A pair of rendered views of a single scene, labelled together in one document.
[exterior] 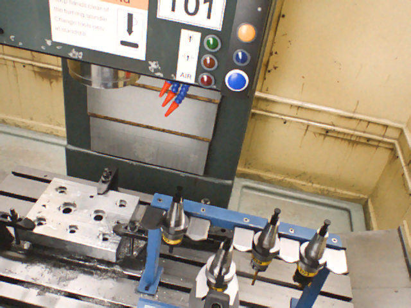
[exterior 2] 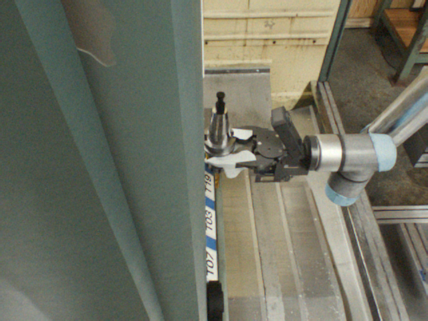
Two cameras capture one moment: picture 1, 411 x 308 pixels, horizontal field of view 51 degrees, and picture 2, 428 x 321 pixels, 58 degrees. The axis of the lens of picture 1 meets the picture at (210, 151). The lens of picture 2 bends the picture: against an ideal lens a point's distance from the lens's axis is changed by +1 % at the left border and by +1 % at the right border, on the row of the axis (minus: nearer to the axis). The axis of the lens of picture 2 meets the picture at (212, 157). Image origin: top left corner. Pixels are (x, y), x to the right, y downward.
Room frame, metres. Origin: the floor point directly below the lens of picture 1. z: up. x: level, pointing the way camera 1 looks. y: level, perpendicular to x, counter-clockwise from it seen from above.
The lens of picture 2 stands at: (0.64, 0.41, 1.75)
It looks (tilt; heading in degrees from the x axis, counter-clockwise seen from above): 51 degrees down; 265
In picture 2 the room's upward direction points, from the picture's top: straight up
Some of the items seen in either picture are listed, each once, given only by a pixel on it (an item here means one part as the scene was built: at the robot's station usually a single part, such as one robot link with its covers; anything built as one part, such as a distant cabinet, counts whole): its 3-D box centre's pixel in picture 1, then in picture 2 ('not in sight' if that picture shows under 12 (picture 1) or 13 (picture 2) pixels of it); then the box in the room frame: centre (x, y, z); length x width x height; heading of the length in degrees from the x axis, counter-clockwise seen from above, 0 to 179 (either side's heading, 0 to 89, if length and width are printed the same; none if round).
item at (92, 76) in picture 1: (106, 47); not in sight; (0.84, 0.26, 1.56); 0.16 x 0.16 x 0.12
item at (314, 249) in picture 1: (318, 242); not in sight; (0.68, -0.28, 1.26); 0.04 x 0.04 x 0.07
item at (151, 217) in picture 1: (151, 218); not in sight; (0.70, 0.11, 1.21); 0.07 x 0.05 x 0.01; 177
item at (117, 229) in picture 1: (134, 237); not in sight; (0.84, 0.17, 0.97); 0.13 x 0.03 x 0.15; 87
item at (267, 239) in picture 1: (270, 231); not in sight; (0.69, -0.17, 1.26); 0.04 x 0.04 x 0.07
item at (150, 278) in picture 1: (153, 246); not in sight; (0.76, 0.10, 1.05); 0.10 x 0.05 x 0.30; 177
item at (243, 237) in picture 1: (243, 239); not in sight; (0.69, -0.11, 1.21); 0.07 x 0.05 x 0.01; 177
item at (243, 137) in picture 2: (230, 294); (229, 142); (0.57, -0.10, 1.17); 0.09 x 0.03 x 0.06; 163
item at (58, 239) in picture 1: (83, 217); not in sight; (0.89, 0.35, 0.97); 0.29 x 0.23 x 0.05; 87
